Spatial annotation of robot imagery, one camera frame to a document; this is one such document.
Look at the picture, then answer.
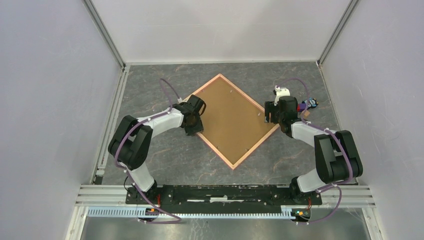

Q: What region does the pink wooden picture frame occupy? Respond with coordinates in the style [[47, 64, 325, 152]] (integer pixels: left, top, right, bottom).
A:
[[183, 73, 280, 171]]

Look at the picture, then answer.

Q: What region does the brown cardboard backing board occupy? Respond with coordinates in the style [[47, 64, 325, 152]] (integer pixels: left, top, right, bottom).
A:
[[195, 77, 276, 166]]

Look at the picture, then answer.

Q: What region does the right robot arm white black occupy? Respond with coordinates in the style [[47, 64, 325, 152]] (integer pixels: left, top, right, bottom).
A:
[[264, 96, 364, 204]]

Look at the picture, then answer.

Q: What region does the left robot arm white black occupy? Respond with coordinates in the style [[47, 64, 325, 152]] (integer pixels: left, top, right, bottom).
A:
[[107, 95, 206, 204]]

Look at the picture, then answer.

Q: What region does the red purple toy block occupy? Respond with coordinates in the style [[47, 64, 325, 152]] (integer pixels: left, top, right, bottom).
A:
[[297, 103, 308, 112]]

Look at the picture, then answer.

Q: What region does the blue owl toy block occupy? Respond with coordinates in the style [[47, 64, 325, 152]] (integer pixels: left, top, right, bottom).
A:
[[306, 97, 319, 109]]

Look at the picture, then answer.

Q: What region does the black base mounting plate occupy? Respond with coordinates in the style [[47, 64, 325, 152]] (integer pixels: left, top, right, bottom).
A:
[[125, 184, 323, 215]]

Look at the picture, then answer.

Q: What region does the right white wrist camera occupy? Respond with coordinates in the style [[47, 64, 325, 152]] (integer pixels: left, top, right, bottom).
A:
[[273, 85, 291, 106]]

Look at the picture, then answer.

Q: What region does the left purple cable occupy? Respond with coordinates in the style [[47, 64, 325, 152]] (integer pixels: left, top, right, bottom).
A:
[[113, 78, 183, 225]]

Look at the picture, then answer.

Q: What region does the aluminium rail frame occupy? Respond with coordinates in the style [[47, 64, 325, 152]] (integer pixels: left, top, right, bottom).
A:
[[64, 62, 387, 240]]

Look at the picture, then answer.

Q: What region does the white slotted cable duct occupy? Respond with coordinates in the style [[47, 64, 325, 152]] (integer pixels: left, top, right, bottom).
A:
[[86, 206, 311, 220]]

